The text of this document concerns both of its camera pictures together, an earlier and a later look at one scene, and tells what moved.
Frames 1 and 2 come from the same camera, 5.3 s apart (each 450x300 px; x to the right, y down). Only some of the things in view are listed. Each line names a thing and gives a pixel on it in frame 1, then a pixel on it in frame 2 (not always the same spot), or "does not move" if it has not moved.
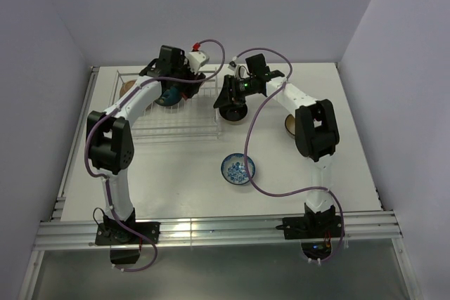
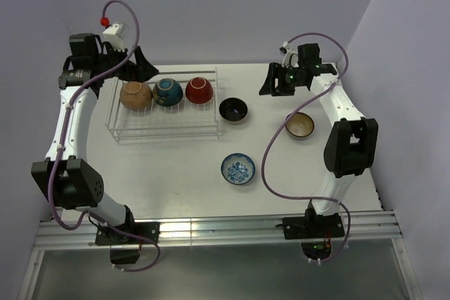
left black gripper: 190,88 -> 143,70
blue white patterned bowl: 233,168 does not move
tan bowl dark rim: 171,95 does not move
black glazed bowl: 233,114 does not move
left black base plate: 115,233 does not move
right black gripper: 227,96 -> 276,71
